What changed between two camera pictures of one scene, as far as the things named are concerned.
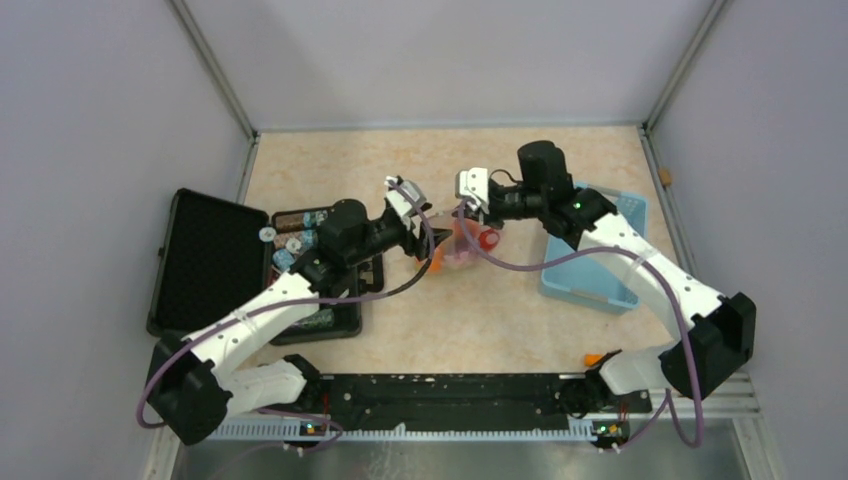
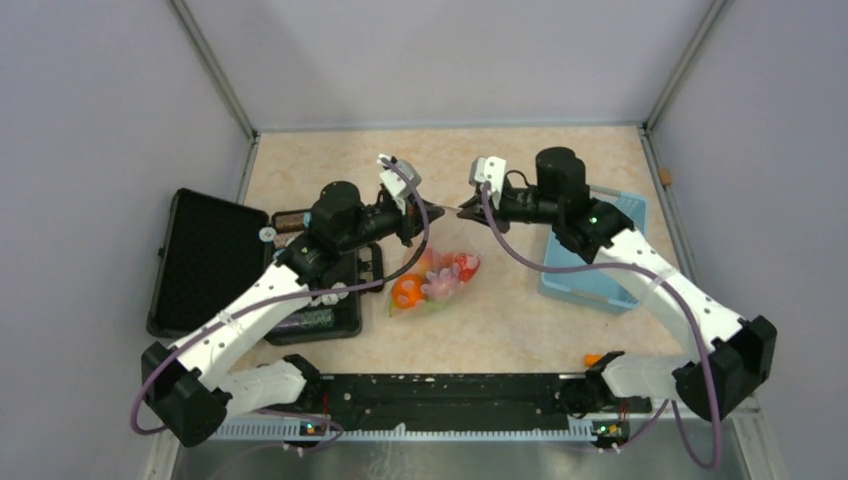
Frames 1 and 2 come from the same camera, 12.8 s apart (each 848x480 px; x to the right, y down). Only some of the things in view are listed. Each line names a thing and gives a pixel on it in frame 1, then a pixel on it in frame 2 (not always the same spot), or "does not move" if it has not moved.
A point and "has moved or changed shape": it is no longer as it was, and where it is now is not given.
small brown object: [667, 180] does not move
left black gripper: [411, 243] to [406, 219]
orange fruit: [436, 263] to [407, 290]
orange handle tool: [590, 359] does not move
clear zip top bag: [467, 247] has moved or changed shape
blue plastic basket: [591, 274] does not move
